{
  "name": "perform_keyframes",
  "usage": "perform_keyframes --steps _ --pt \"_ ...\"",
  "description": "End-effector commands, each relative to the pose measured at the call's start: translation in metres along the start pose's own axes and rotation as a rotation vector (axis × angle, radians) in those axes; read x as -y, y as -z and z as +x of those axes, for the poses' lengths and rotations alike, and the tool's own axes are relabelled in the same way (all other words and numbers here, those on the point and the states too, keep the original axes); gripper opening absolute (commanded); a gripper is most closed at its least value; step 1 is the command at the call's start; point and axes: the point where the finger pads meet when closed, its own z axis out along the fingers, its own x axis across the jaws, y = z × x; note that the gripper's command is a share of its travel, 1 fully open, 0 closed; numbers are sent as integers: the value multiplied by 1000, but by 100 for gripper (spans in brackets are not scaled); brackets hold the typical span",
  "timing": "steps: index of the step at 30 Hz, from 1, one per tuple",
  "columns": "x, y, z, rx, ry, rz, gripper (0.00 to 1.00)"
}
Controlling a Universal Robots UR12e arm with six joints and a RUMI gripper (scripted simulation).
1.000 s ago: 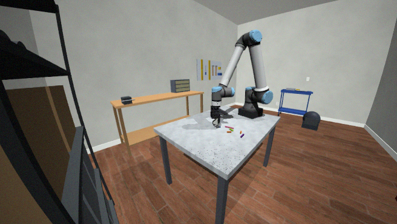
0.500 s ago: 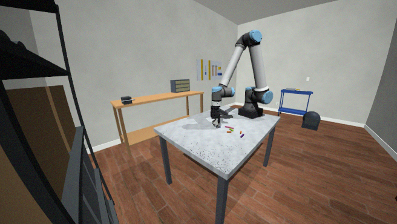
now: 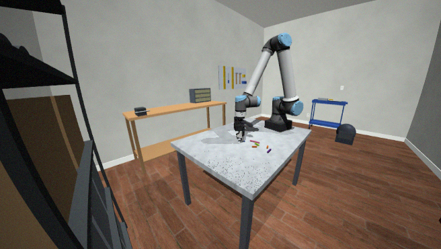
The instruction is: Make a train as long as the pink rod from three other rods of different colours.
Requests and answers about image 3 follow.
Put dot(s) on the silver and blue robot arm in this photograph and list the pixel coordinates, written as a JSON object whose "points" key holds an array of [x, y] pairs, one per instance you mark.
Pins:
{"points": [[289, 103]]}

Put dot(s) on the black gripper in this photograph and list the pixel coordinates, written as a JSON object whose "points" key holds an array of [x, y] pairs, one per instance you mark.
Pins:
{"points": [[239, 126]]}

